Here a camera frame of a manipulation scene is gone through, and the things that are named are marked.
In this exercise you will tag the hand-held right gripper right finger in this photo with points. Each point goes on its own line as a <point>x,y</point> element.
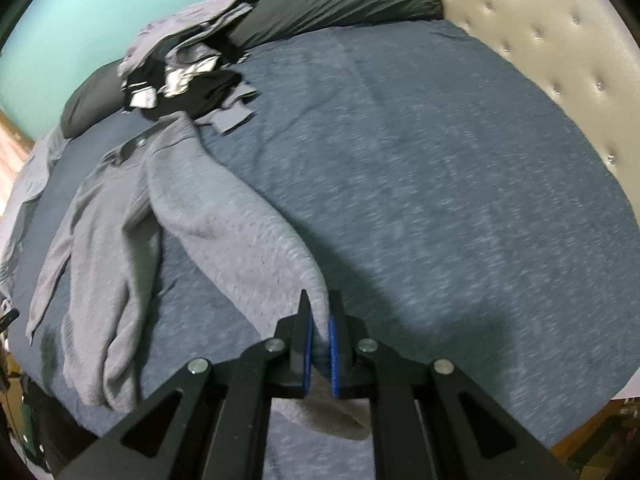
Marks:
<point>334,360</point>

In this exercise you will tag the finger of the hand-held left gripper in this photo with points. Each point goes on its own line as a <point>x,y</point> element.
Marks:
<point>9,319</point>

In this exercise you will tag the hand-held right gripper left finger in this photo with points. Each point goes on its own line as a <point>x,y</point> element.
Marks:
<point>308,355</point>

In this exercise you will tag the grey knit sweater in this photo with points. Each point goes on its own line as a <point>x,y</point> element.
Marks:
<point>215,220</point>

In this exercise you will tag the light blue-grey blanket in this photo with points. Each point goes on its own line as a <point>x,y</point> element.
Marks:
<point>25,185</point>

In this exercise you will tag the pink curtain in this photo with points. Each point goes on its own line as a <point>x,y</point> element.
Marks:
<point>12,160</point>

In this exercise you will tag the blue mottled bed sheet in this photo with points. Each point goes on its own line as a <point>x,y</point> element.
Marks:
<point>425,185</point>

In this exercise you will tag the grey garment with ribbed cuff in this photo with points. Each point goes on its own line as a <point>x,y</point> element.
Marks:
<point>230,115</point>

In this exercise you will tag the black garment with white trim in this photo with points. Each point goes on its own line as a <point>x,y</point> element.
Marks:
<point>140,92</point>

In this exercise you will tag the dark grey bolster pillow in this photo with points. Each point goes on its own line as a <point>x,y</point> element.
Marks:
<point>340,0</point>

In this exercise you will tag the cream tufted headboard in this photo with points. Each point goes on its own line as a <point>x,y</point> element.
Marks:
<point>550,35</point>

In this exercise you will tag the wooden window frame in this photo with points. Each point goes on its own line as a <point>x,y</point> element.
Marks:
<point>15,125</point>

